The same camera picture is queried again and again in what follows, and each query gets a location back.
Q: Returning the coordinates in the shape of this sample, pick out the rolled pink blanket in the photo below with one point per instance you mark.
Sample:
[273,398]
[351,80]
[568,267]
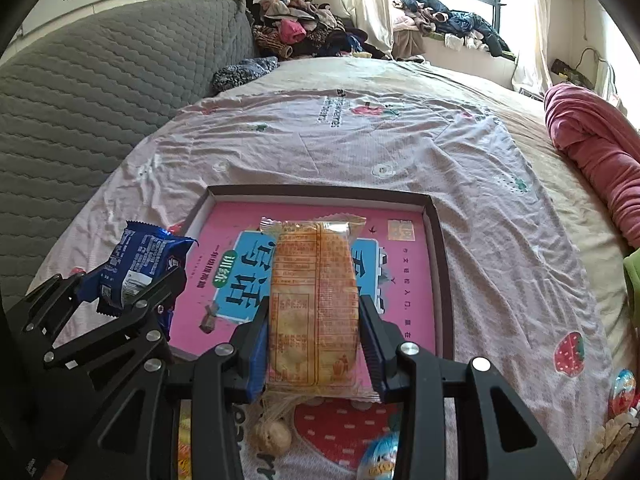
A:
[595,145]

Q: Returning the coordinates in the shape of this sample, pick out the pink printed book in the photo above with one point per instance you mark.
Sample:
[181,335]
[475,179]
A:
[400,280]

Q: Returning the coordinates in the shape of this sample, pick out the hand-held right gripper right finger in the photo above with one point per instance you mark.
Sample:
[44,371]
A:
[374,360]

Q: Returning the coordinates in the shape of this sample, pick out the dark patterned cloth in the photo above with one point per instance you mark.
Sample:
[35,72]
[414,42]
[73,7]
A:
[245,72]

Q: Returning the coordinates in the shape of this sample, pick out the blue snack packet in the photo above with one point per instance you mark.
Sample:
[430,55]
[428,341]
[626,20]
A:
[140,260]

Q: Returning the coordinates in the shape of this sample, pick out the white lace cloth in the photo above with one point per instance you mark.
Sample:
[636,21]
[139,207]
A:
[602,447]

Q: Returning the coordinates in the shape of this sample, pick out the round colourful snack packet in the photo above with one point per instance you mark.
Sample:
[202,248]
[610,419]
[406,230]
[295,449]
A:
[622,391]

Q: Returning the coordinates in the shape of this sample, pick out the cream curtain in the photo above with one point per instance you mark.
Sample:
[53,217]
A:
[532,25]
[365,5]

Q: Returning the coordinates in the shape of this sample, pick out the white appliance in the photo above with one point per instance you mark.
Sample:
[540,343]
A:
[607,82]

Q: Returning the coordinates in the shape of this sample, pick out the orange biscuit packet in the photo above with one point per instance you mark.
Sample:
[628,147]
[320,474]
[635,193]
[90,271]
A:
[310,310]

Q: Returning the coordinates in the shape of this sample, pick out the dark flat object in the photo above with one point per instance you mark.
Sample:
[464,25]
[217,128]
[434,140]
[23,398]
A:
[567,72]

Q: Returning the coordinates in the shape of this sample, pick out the colourful packet at bottom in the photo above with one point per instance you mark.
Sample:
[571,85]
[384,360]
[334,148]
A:
[381,456]

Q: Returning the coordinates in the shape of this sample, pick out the beige bed sheet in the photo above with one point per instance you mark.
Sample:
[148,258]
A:
[475,80]

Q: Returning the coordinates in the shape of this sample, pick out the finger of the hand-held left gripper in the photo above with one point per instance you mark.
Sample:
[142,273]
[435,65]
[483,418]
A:
[60,291]
[135,320]

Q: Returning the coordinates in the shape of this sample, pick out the small round pastry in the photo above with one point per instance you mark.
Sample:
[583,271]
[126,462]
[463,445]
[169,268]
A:
[272,437]

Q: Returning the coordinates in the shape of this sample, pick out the green cloth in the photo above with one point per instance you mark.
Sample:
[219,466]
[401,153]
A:
[632,280]

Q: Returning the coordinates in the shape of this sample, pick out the pile of mixed clothes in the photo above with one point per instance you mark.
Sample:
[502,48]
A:
[305,30]

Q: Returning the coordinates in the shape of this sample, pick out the pile of dark jackets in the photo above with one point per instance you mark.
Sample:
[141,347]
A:
[450,20]

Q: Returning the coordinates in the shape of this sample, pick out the grey quilted headboard cover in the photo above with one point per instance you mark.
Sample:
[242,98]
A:
[100,85]

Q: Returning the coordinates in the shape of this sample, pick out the shallow cardboard box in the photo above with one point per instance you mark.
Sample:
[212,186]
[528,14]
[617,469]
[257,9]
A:
[440,260]

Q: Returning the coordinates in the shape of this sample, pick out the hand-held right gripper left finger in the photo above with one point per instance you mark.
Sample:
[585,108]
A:
[256,360]

